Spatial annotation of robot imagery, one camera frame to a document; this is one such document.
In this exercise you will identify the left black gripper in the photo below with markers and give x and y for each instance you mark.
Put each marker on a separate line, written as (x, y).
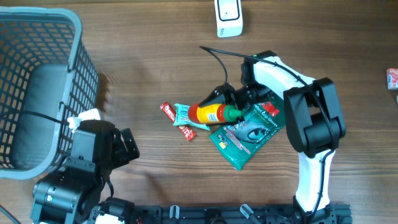
(133, 151)

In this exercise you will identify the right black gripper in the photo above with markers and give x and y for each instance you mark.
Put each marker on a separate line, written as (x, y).
(228, 93)

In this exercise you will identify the red sauce bottle green cap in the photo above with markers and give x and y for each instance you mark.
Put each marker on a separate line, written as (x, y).
(214, 114)

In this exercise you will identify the green 3M gloves package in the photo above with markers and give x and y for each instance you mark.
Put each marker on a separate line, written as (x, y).
(238, 143)

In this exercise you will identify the orange white snack packet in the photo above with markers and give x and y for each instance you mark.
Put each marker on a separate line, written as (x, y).
(392, 78)

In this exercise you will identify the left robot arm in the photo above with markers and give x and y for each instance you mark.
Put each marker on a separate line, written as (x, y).
(73, 189)

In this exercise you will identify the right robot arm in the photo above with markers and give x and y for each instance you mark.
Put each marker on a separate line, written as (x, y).
(313, 119)

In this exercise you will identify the white barcode scanner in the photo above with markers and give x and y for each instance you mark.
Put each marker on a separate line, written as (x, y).
(229, 18)

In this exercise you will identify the mint green tissue pack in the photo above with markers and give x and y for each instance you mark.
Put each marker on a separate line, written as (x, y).
(182, 118)

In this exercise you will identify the red Nescafe coffee stick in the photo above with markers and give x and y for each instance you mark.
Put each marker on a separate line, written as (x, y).
(188, 133)

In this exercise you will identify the grey plastic mesh basket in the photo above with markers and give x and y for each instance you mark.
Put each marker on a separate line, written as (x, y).
(47, 76)

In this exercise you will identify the black aluminium mounting rail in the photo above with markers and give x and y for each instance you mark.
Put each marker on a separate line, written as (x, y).
(277, 213)

